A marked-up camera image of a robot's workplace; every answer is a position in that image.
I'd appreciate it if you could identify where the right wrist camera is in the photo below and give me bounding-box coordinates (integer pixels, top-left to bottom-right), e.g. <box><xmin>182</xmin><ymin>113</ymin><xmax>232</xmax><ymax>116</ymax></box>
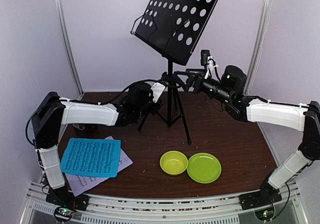
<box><xmin>200</xmin><ymin>49</ymin><xmax>220</xmax><ymax>80</ymax></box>

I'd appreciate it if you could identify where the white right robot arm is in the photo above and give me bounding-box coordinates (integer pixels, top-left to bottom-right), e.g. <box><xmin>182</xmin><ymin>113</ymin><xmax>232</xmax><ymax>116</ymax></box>
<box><xmin>173</xmin><ymin>65</ymin><xmax>320</xmax><ymax>205</ymax></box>

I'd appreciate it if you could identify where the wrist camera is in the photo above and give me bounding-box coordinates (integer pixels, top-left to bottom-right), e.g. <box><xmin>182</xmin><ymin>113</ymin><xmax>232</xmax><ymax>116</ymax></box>
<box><xmin>200</xmin><ymin>49</ymin><xmax>220</xmax><ymax>80</ymax></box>
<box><xmin>150</xmin><ymin>82</ymin><xmax>166</xmax><ymax>103</ymax></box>

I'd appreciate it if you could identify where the lime green bowl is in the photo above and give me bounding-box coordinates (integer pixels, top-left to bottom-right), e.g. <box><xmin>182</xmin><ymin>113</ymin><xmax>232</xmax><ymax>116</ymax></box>
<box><xmin>159</xmin><ymin>150</ymin><xmax>189</xmax><ymax>176</ymax></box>

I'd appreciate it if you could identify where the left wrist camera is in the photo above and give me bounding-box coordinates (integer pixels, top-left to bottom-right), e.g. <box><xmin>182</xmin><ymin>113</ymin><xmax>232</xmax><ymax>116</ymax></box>
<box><xmin>150</xmin><ymin>82</ymin><xmax>166</xmax><ymax>103</ymax></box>

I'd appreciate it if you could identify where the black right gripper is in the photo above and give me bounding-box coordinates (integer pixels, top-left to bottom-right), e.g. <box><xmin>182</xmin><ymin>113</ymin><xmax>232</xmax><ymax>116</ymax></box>
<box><xmin>173</xmin><ymin>68</ymin><xmax>233</xmax><ymax>105</ymax></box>

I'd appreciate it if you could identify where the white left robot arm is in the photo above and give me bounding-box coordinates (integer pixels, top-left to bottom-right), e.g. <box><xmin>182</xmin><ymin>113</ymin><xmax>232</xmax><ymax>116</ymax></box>
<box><xmin>29</xmin><ymin>79</ymin><xmax>166</xmax><ymax>206</ymax></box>

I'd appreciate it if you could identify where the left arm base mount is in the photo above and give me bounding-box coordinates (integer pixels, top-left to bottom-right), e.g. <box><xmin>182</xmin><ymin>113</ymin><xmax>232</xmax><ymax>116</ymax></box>
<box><xmin>45</xmin><ymin>192</ymin><xmax>90</xmax><ymax>223</ymax></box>

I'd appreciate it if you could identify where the lime green plate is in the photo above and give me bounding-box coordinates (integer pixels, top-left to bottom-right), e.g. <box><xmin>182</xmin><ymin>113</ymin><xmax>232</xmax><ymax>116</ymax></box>
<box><xmin>186</xmin><ymin>152</ymin><xmax>222</xmax><ymax>184</ymax></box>

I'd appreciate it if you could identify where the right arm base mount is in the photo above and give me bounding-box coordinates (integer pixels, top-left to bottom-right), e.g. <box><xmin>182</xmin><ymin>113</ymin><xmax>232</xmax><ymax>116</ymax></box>
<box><xmin>239</xmin><ymin>191</ymin><xmax>282</xmax><ymax>222</ymax></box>

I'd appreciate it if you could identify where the right aluminium frame post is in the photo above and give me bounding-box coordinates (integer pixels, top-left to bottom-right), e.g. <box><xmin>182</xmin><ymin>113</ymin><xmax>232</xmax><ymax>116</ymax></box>
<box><xmin>244</xmin><ymin>0</ymin><xmax>272</xmax><ymax>95</ymax></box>

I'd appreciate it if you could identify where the brown wooden metronome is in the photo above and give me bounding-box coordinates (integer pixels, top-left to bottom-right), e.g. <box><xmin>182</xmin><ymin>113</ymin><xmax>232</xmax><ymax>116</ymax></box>
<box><xmin>72</xmin><ymin>123</ymin><xmax>97</xmax><ymax>138</ymax></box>

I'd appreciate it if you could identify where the aluminium front rail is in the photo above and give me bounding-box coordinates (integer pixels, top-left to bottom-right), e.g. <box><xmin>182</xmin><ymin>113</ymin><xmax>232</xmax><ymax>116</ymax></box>
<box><xmin>26</xmin><ymin>192</ymin><xmax>301</xmax><ymax>224</ymax></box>

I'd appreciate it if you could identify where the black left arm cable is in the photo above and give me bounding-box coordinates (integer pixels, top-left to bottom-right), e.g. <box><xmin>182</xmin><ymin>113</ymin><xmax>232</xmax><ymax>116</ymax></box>
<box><xmin>24</xmin><ymin>78</ymin><xmax>181</xmax><ymax>147</ymax></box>

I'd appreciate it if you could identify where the left aluminium frame post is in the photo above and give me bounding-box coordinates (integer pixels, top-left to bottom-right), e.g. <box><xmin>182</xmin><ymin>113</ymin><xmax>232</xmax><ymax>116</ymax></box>
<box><xmin>54</xmin><ymin>0</ymin><xmax>84</xmax><ymax>96</ymax></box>

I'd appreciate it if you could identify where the blue sheet music page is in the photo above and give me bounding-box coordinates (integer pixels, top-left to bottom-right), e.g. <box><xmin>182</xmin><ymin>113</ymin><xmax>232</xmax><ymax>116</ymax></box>
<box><xmin>60</xmin><ymin>138</ymin><xmax>121</xmax><ymax>178</ymax></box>

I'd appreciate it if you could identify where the black perforated music stand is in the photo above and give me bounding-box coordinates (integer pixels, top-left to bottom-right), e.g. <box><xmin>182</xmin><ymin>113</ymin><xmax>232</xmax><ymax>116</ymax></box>
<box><xmin>131</xmin><ymin>0</ymin><xmax>218</xmax><ymax>144</ymax></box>

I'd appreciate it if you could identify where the aluminium frame post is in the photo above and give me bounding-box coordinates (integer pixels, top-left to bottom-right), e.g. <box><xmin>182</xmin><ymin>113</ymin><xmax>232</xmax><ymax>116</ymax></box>
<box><xmin>244</xmin><ymin>0</ymin><xmax>272</xmax><ymax>95</ymax></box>
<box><xmin>54</xmin><ymin>0</ymin><xmax>84</xmax><ymax>96</ymax></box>

